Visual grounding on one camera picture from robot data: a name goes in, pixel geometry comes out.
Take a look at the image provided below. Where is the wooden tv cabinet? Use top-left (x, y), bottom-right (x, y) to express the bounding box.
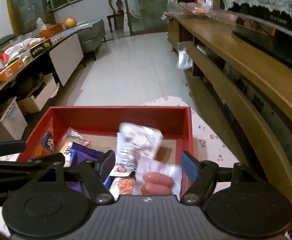
top-left (166, 12), bottom-right (292, 217)

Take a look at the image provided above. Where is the orange flat box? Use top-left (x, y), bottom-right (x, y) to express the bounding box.
top-left (0, 57), bottom-right (24, 85)

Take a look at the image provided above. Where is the blue wafer biscuit pack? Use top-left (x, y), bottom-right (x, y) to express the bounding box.
top-left (61, 142), bottom-right (115, 193)

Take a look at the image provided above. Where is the yellow round fruit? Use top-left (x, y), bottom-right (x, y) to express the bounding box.
top-left (64, 17), bottom-right (77, 29)

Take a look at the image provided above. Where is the white black small snack pack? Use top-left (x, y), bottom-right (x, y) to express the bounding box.
top-left (59, 141), bottom-right (73, 167)

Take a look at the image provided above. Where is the dark wooden chair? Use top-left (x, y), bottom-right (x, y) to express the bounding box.
top-left (107, 0), bottom-right (124, 33)

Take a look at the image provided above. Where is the cherry print tablecloth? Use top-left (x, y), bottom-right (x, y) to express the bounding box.
top-left (0, 96), bottom-right (238, 237)

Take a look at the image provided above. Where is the white storage bin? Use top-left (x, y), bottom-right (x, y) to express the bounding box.
top-left (17, 73), bottom-right (59, 114)

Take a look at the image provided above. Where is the red cardboard box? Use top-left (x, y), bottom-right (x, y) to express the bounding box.
top-left (17, 106), bottom-right (194, 165)

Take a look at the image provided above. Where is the silver foil bag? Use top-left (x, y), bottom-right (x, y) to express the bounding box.
top-left (177, 48), bottom-right (193, 70)

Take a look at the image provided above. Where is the orange brown snack pack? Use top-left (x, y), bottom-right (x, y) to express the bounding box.
top-left (31, 118), bottom-right (55, 159)

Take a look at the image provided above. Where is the white snack pouch red seal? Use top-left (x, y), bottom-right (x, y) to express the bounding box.
top-left (110, 122), bottom-right (163, 177)

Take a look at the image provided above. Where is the dark long side table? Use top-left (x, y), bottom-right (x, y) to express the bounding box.
top-left (0, 31), bottom-right (85, 140)

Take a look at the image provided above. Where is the pink sausages vacuum pack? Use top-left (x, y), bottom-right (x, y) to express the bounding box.
top-left (132, 157), bottom-right (182, 199)

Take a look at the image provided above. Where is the pale bread clear pack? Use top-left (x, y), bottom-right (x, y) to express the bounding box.
top-left (58, 127), bottom-right (91, 152)

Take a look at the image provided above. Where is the grey green sofa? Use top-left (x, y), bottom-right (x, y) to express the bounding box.
top-left (0, 19), bottom-right (106, 66)

